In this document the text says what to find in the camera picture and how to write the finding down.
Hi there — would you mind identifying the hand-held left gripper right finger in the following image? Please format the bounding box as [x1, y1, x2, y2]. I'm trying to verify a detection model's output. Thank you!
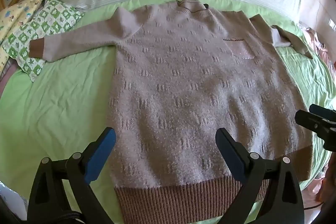
[215, 128, 305, 224]

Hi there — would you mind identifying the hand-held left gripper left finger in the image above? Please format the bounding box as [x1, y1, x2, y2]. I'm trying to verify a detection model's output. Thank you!
[28, 127, 116, 224]

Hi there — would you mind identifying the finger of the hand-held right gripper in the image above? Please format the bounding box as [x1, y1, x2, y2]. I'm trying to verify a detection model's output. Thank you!
[295, 104, 336, 151]

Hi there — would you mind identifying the beige knit sweater brown trim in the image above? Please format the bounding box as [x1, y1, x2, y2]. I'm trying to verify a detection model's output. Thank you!
[29, 0, 314, 222]

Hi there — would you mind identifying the light green bed sheet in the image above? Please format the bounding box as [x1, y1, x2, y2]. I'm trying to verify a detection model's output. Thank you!
[0, 0, 336, 224]

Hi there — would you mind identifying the pink cloth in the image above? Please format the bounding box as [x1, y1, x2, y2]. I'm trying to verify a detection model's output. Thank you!
[299, 22, 336, 64]

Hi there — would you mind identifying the green checked pillow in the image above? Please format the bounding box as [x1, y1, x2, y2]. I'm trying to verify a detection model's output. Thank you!
[3, 0, 84, 83]

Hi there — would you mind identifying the yellow printed pillow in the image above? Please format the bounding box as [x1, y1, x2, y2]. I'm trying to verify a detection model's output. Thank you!
[0, 0, 45, 69]

